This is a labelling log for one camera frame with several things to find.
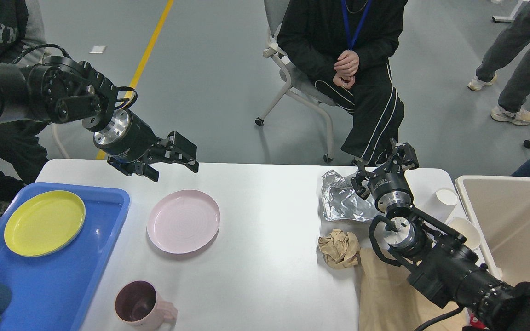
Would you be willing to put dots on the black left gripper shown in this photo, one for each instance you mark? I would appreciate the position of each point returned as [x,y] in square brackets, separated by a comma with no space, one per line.
[126,138]

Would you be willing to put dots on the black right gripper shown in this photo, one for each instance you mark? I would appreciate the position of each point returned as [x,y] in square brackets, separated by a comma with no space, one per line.
[388,184]

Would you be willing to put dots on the pink plate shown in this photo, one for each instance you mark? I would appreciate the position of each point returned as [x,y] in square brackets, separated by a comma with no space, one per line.
[183,222]

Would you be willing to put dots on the pink mug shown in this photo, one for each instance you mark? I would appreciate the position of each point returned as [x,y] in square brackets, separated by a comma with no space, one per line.
[139,305]

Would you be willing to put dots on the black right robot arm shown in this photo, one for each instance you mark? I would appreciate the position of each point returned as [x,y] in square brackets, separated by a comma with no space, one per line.
[441,266]

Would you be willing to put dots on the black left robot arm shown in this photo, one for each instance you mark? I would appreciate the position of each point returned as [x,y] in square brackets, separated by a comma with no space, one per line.
[60,90]

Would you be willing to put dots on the crumpled aluminium foil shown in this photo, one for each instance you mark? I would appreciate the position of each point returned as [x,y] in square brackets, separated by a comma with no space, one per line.
[340,201]

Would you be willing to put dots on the white paper cup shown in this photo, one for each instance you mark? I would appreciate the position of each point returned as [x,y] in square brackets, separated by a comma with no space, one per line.
[468,230]
[440,204]

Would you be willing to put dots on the crumpled brown paper ball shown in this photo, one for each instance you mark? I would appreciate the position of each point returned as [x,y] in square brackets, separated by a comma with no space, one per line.
[340,249]

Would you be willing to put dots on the left white chair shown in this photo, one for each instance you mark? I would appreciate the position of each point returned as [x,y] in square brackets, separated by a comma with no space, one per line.
[58,141]

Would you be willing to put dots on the white office chair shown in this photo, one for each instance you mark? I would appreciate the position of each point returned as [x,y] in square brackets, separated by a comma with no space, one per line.
[296,83]

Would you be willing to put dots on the white paper scrap on floor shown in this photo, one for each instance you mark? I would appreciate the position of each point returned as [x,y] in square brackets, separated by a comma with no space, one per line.
[98,49]

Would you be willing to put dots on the yellow plate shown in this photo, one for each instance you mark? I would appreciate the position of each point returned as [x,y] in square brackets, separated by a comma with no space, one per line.
[45,224]

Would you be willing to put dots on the person in black tracksuit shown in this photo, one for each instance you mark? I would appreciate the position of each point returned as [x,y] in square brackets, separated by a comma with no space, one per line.
[344,47]

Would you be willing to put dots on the brown paper bag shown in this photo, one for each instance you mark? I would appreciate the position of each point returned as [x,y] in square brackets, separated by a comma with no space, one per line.
[388,302]

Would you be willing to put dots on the beige plastic bin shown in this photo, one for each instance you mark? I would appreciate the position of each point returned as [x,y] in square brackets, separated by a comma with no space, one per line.
[500,207]

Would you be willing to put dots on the blue plastic tray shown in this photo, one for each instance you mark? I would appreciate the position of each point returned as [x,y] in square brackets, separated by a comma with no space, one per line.
[54,292]

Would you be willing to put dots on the person in grey sweater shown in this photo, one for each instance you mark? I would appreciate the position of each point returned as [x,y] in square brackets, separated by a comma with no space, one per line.
[21,27]

